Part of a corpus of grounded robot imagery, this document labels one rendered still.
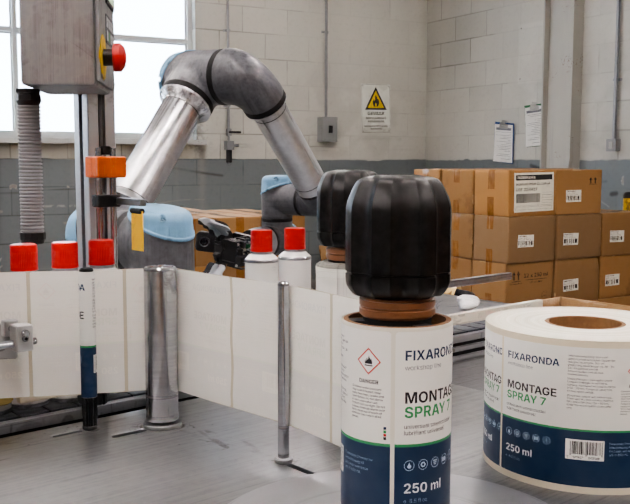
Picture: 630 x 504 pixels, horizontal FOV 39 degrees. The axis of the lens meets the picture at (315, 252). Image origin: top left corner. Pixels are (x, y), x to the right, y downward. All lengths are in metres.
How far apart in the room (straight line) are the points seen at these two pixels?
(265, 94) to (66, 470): 1.09
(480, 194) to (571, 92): 1.90
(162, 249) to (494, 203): 3.49
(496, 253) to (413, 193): 4.28
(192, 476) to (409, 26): 7.37
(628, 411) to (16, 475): 0.59
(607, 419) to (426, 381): 0.25
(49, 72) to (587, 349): 0.75
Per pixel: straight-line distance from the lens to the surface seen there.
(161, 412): 1.06
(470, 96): 7.71
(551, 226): 5.11
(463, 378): 1.53
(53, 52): 1.22
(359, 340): 0.68
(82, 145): 1.38
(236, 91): 1.85
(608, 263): 5.50
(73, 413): 1.18
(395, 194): 0.66
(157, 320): 1.04
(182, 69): 1.91
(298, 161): 1.98
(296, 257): 1.39
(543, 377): 0.88
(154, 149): 1.81
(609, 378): 0.88
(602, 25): 6.73
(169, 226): 1.61
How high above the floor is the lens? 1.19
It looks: 6 degrees down
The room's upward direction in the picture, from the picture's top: straight up
